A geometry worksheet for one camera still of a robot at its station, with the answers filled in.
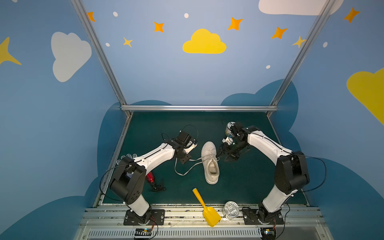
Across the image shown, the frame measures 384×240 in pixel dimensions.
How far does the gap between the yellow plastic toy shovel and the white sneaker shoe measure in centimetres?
9

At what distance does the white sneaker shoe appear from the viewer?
0.82 m

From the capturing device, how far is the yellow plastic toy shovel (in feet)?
2.44
